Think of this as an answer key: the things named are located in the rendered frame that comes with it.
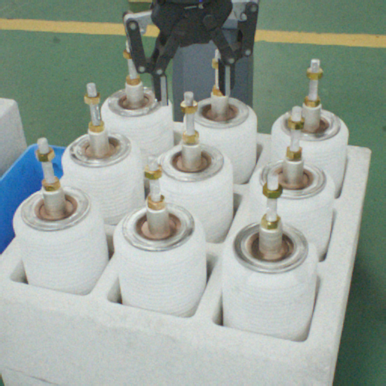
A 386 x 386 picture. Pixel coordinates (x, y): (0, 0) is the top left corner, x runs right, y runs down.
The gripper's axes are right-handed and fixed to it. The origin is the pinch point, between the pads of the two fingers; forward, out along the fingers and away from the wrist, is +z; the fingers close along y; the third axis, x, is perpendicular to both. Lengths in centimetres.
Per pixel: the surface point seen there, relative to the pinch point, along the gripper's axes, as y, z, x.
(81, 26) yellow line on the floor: -3, 36, 102
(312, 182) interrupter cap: 11.1, 9.6, -8.3
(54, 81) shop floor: -13, 36, 74
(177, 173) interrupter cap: -2.8, 9.7, -1.9
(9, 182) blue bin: -23.2, 24.9, 23.8
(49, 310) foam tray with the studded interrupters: -19.5, 17.4, -11.3
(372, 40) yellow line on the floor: 62, 36, 70
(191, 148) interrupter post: -0.8, 7.1, -1.1
